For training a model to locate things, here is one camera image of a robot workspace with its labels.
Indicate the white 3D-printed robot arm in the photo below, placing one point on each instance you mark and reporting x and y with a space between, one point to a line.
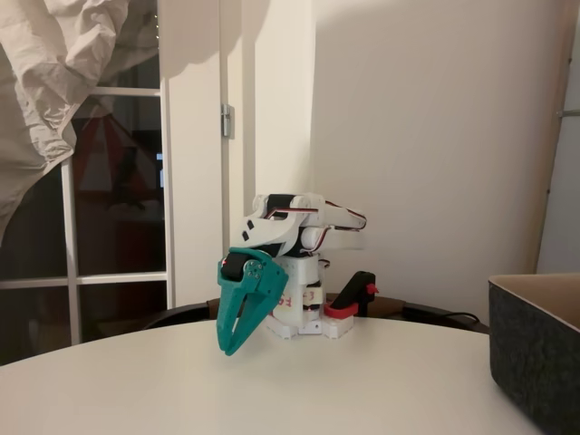
272 229

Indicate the dark grey felt bin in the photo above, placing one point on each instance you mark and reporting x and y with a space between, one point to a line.
530 344

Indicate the black and red table clamp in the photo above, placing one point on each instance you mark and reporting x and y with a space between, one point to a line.
358 285

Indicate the white framed glass door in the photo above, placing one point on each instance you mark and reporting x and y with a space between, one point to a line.
165 181

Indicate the metal door hinge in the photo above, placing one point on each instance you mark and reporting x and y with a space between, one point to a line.
227 120

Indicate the crumpled white curtain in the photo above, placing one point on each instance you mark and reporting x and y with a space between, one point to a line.
36 68

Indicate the light wooden frame grey panel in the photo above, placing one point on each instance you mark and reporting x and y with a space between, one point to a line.
544 158

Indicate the metal shelf bracket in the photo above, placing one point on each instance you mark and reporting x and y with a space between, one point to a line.
568 113

